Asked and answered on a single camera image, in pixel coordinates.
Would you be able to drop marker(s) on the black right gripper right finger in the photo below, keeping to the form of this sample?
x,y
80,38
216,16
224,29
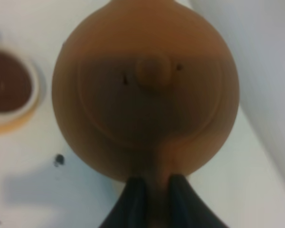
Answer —
x,y
186,208

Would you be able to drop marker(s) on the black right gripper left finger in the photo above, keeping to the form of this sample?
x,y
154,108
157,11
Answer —
x,y
134,207

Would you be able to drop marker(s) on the brown clay teapot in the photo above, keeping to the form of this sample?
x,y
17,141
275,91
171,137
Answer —
x,y
145,88

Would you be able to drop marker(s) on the white teacup far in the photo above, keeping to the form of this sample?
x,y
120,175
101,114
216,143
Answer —
x,y
19,85

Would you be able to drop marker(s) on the orange coaster far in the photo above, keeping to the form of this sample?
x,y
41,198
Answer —
x,y
19,122

